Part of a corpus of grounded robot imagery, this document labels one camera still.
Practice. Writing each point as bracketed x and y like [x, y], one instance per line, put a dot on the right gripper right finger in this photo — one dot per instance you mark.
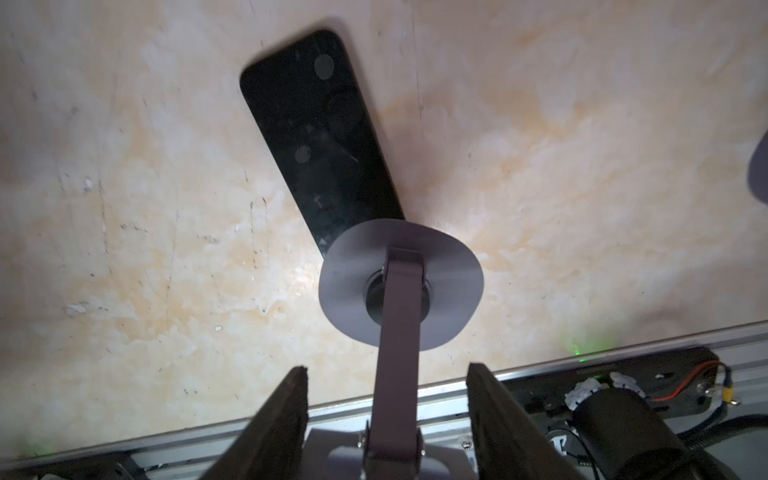
[507, 443]

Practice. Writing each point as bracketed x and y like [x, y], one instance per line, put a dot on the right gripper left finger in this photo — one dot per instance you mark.
[270, 446]

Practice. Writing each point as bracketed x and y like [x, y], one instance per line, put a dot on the grey phone stand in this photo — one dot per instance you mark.
[757, 175]
[404, 288]

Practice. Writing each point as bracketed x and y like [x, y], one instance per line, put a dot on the black phone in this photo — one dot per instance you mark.
[307, 104]

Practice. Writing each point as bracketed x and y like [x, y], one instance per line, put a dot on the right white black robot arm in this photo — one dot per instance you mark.
[623, 435]

